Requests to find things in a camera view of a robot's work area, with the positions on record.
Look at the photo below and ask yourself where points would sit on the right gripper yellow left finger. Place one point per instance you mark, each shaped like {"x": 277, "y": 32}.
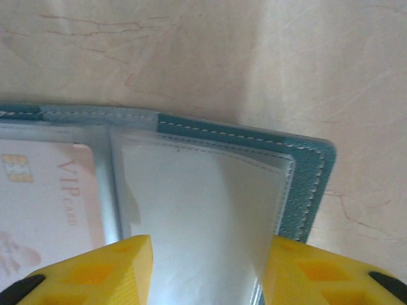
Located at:
{"x": 95, "y": 279}

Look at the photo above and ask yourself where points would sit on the teal leather card holder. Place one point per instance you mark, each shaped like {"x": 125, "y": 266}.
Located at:
{"x": 305, "y": 178}

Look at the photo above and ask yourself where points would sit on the pink VIP card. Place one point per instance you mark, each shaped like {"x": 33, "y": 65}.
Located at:
{"x": 47, "y": 197}

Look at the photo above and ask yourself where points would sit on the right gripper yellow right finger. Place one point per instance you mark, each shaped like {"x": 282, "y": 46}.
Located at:
{"x": 318, "y": 279}

